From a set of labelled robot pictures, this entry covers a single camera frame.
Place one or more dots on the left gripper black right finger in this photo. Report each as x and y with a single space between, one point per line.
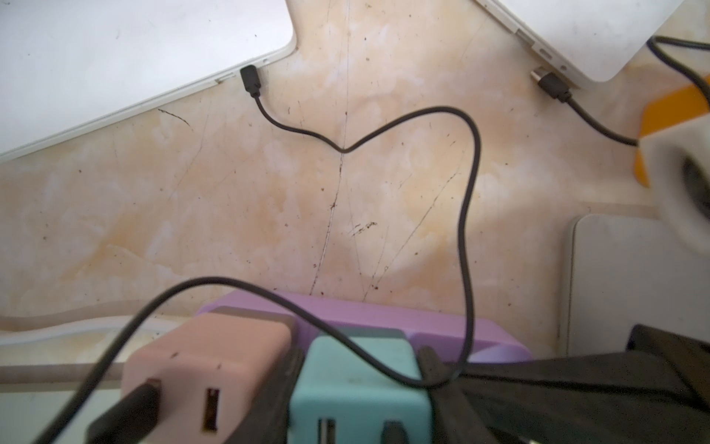
454 419

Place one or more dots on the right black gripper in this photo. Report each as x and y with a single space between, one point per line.
656 391

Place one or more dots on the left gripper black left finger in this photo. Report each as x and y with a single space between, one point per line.
267 419

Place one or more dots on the teal charger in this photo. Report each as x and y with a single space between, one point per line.
338 398

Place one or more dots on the pink charger adapter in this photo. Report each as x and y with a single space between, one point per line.
209 370

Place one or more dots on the silver apple laptop front right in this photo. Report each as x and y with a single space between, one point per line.
620 271

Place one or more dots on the silver laptop front left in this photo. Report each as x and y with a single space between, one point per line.
31 397

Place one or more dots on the white laptop back right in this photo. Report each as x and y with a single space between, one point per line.
586 41

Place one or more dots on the white laptop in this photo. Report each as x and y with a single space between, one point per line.
72 67
586 41

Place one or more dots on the white laptop back left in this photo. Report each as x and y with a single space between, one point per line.
72 67

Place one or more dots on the purple power strip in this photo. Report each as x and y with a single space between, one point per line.
443 332

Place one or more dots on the orange power strip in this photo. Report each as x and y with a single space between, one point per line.
679 106

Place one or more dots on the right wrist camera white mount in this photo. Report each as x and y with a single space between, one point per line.
677 166

